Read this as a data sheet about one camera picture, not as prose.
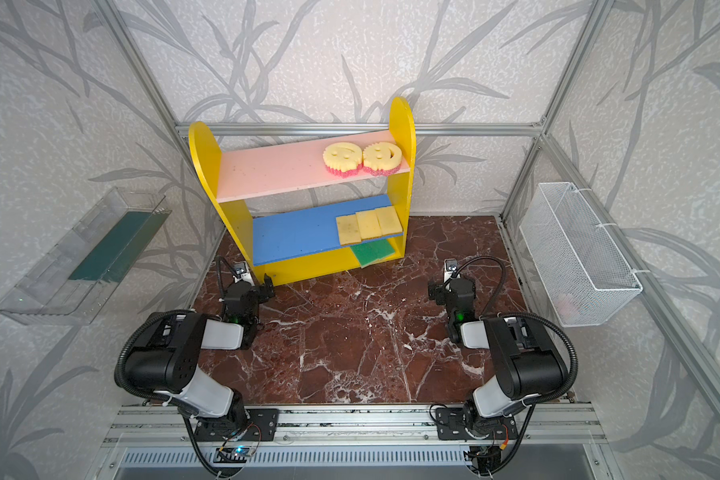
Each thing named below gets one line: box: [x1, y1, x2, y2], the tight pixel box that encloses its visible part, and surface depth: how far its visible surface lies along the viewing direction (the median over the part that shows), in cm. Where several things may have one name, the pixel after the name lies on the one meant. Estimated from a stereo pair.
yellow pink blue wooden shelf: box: [188, 99, 416, 287], surface depth 85 cm
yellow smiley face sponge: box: [323, 142, 363, 178], surface depth 76 cm
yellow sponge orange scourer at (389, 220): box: [375, 206, 404, 236], surface depth 100 cm
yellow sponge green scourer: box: [350, 239, 395, 269], surface depth 108 cm
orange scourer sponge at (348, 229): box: [336, 214, 362, 246], surface depth 98 cm
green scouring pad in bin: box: [68, 209, 172, 283], surface depth 70 cm
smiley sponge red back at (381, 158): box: [362, 142, 402, 176], surface depth 76 cm
